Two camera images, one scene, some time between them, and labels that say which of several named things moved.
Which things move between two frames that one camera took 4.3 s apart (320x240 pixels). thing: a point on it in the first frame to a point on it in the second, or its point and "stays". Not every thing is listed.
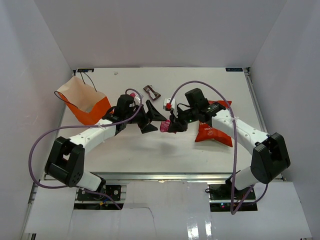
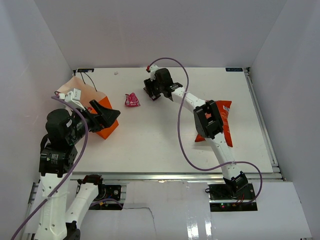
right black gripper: [176, 124] to [150, 84]
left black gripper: [152, 115] to [107, 117]
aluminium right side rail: [248, 73] stays
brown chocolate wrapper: [153, 95] stays
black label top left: [85, 70] stays
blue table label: [234, 69] stays
